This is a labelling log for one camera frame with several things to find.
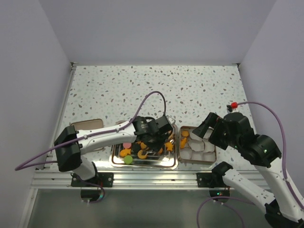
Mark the orange round biscuit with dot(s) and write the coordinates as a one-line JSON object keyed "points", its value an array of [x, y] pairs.
{"points": [[142, 154]]}

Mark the brown cookie tin box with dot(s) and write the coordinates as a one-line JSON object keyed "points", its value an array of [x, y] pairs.
{"points": [[210, 152]]}

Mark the orange swirl cookie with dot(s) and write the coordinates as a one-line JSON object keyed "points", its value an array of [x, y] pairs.
{"points": [[142, 145]]}

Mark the brown tin lid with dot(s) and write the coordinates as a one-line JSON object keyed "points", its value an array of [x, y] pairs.
{"points": [[88, 125]]}

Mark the stainless steel baking tray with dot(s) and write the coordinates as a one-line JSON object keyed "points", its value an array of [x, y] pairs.
{"points": [[161, 159]]}

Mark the aluminium table edge rail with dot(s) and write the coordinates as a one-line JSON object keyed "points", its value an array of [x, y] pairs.
{"points": [[134, 180]]}

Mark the white paper cupcake liner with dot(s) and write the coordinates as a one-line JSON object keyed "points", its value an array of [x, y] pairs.
{"points": [[194, 136]]}

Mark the pink macaron cookie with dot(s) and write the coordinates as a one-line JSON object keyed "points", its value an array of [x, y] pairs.
{"points": [[127, 145]]}

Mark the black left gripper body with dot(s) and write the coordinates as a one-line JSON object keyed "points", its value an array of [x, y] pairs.
{"points": [[156, 143]]}

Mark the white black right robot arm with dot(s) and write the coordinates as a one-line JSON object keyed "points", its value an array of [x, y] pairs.
{"points": [[280, 207]]}

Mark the black sandwich cookie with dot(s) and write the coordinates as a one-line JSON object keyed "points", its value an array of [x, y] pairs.
{"points": [[136, 147]]}

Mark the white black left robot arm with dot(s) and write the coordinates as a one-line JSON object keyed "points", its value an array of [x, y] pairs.
{"points": [[71, 145]]}

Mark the stainless steel serving tongs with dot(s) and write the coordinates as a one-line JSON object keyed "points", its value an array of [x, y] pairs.
{"points": [[172, 122]]}

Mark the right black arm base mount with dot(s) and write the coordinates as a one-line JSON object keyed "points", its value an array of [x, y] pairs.
{"points": [[211, 177]]}

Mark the green macaron cookie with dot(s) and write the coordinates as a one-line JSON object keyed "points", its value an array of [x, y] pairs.
{"points": [[128, 159]]}

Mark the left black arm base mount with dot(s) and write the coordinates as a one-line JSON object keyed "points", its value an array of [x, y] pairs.
{"points": [[101, 179]]}

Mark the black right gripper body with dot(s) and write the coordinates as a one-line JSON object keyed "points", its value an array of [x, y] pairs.
{"points": [[219, 137]]}

